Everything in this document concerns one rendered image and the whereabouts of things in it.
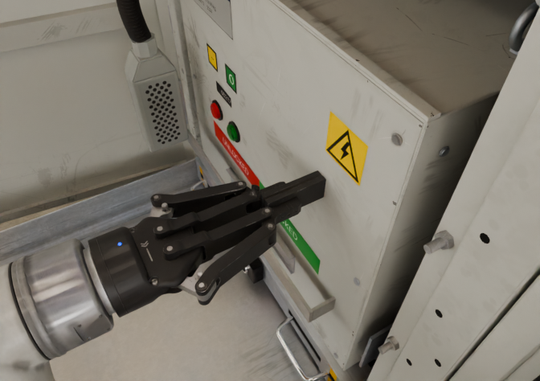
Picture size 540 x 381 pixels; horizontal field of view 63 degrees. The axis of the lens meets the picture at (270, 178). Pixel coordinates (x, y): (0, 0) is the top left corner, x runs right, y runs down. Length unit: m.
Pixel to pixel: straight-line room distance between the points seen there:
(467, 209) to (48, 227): 0.81
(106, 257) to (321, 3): 0.30
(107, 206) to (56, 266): 0.58
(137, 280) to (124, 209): 0.60
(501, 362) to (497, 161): 0.16
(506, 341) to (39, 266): 0.36
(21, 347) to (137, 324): 0.45
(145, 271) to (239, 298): 0.45
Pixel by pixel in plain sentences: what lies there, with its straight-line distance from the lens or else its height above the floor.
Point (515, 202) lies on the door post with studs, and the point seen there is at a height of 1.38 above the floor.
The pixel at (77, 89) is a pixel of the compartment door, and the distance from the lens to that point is 0.91.
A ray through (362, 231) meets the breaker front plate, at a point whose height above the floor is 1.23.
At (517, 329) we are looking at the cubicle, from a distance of 0.36.
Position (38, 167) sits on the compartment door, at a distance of 1.02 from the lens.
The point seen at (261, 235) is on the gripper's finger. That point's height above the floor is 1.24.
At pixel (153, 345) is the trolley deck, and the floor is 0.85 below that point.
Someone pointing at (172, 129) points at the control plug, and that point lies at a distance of 0.77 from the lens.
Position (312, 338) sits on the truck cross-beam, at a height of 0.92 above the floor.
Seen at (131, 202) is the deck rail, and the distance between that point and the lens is 0.98.
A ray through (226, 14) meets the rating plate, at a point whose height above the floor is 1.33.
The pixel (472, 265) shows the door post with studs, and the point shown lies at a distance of 0.35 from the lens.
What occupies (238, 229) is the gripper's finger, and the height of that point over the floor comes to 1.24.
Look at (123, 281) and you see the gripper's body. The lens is 0.40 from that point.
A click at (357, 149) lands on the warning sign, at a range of 0.40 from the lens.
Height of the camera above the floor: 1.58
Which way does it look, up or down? 47 degrees down
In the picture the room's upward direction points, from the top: straight up
